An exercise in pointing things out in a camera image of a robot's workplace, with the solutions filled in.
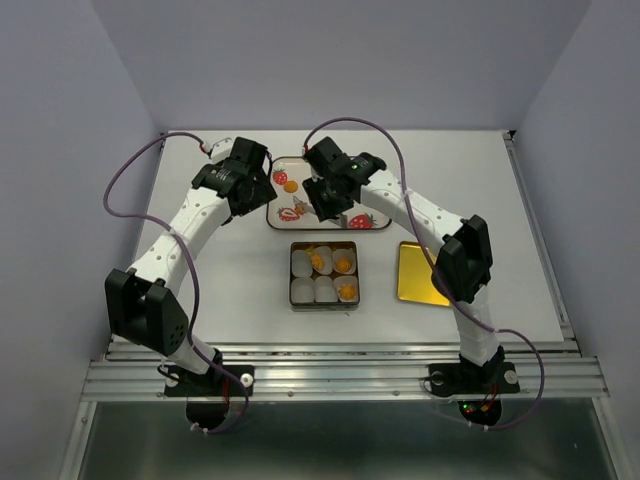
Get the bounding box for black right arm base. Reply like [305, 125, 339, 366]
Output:
[425, 361, 520, 398]

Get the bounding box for square cookie tin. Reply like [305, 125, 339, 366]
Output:
[288, 241, 361, 312]

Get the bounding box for metal tongs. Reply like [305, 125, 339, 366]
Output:
[293, 196, 335, 225]

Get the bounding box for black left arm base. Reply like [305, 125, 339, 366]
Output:
[157, 365, 244, 398]

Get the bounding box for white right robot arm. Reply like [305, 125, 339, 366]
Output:
[303, 137, 499, 390]

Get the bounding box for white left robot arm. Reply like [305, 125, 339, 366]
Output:
[105, 137, 277, 394]

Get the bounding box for strawberry print tray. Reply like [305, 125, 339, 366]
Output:
[266, 157, 391, 231]

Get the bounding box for aluminium rail frame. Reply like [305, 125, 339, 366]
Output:
[61, 131, 639, 479]

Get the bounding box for swirl cookie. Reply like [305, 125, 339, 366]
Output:
[335, 257, 352, 273]

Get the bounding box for round cookie left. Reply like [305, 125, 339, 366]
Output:
[283, 180, 298, 193]

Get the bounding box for gold tin lid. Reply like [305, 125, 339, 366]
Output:
[396, 241, 450, 307]

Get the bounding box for white paper cup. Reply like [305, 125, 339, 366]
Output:
[334, 276, 359, 303]
[290, 277, 315, 304]
[291, 250, 313, 278]
[332, 249, 357, 275]
[314, 276, 339, 303]
[310, 246, 333, 275]

